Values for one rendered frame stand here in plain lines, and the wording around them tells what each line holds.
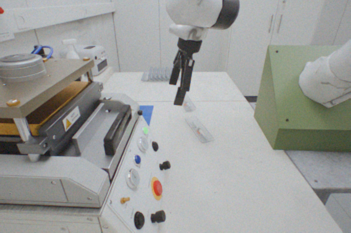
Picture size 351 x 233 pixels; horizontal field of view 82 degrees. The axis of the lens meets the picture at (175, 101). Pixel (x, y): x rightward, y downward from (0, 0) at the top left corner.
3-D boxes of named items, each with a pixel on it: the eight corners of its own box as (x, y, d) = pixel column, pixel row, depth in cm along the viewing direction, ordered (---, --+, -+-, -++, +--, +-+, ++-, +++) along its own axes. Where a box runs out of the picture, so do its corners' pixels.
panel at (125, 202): (154, 258, 44) (106, 204, 36) (166, 159, 70) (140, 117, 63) (162, 256, 43) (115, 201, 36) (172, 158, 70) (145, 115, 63)
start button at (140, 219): (137, 231, 42) (130, 223, 41) (140, 218, 45) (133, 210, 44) (143, 230, 42) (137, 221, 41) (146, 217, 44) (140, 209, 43)
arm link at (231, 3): (203, 33, 49) (236, 38, 53) (223, -31, 41) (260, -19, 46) (177, 12, 62) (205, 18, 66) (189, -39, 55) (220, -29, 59)
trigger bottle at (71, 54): (74, 83, 123) (64, 41, 112) (68, 80, 128) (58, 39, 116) (88, 79, 129) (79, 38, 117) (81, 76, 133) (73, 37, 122)
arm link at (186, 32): (206, 19, 65) (200, 35, 68) (168, 9, 62) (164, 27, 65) (218, 30, 55) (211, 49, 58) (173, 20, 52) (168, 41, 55)
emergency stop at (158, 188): (156, 199, 55) (149, 190, 53) (158, 187, 58) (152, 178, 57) (162, 198, 54) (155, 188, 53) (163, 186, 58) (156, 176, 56)
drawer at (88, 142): (-33, 176, 41) (-52, 146, 37) (38, 119, 60) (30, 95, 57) (112, 183, 40) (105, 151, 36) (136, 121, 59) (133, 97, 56)
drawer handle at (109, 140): (105, 154, 41) (101, 139, 39) (125, 116, 54) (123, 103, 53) (114, 155, 41) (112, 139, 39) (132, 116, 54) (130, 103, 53)
